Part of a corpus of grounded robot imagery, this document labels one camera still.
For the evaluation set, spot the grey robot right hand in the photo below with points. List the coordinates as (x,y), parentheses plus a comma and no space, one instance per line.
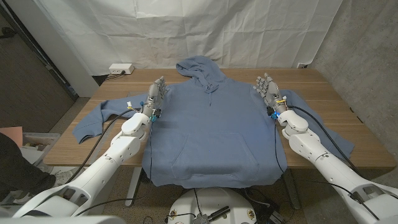
(272,91)

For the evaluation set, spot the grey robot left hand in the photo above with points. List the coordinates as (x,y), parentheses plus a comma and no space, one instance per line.
(155,96)

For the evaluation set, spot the blue hoodie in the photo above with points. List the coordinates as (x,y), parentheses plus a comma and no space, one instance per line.
(211,130)

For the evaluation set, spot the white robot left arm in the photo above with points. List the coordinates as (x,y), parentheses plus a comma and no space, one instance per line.
(102,165)

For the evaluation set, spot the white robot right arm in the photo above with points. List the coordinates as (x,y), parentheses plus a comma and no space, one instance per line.
(329,165)

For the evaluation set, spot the white power strip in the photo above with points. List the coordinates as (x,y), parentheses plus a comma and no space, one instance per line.
(119,68)

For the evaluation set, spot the white creased backdrop sheet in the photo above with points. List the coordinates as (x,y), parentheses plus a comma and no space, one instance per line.
(186,31)

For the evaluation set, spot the grey table leg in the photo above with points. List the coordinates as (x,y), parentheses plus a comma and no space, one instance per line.
(292,193)
(133,189)

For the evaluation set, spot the white robot torso base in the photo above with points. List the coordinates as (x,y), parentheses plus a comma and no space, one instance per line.
(214,199)

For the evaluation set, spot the clear plastic storage bin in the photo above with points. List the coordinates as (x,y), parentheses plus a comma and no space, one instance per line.
(40,138)

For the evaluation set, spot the black antenna pair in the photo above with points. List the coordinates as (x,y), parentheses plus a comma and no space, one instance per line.
(219,213)

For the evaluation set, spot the pink cardboard sheet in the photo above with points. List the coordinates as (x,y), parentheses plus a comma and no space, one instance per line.
(11,133)

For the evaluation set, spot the person in black clothes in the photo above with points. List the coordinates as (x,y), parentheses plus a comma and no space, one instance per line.
(15,171)

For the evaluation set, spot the white wall outlet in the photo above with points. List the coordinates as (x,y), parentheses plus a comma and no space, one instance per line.
(302,65)

